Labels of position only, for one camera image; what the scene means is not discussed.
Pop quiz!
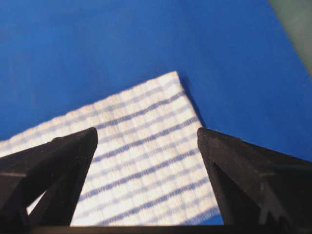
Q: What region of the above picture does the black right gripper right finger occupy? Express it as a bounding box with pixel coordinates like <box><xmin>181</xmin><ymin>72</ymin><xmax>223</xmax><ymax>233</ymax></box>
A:
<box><xmin>197</xmin><ymin>128</ymin><xmax>312</xmax><ymax>234</ymax></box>

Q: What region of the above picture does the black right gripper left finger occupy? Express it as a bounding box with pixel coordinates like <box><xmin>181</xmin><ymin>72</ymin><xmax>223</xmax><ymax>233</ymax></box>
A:
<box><xmin>0</xmin><ymin>127</ymin><xmax>98</xmax><ymax>233</ymax></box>

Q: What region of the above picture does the blue white checked towel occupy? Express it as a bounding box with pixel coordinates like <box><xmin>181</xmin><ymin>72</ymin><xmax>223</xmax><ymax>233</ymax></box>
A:
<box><xmin>0</xmin><ymin>72</ymin><xmax>220</xmax><ymax>226</ymax></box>

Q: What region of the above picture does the blue table cloth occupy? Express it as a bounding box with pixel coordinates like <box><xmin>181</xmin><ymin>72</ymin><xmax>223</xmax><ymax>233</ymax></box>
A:
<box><xmin>0</xmin><ymin>0</ymin><xmax>312</xmax><ymax>226</ymax></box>

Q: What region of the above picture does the dark green backdrop sheet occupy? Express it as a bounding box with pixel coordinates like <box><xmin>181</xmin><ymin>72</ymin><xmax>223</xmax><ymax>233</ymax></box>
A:
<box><xmin>269</xmin><ymin>0</ymin><xmax>312</xmax><ymax>76</ymax></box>

